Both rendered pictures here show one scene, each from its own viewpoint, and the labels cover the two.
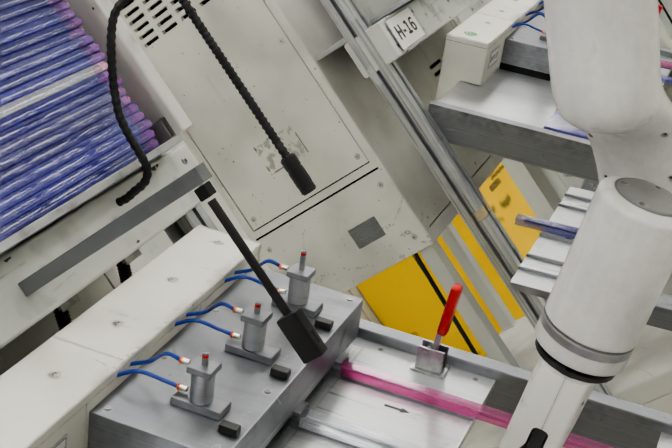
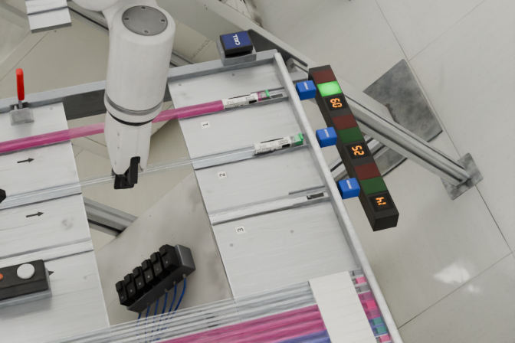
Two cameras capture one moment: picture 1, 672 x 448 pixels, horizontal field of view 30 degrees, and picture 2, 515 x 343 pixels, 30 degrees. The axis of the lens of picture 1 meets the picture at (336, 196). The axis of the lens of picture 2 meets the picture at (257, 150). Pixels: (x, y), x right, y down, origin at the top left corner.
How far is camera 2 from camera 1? 0.53 m
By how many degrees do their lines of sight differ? 39
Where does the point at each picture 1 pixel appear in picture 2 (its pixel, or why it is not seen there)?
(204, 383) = not seen: outside the picture
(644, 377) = not seen: outside the picture
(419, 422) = (44, 162)
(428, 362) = (21, 116)
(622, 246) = (145, 59)
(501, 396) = (69, 107)
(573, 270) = (120, 77)
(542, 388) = (128, 138)
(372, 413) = (15, 173)
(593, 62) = not seen: outside the picture
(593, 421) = not seen: hidden behind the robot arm
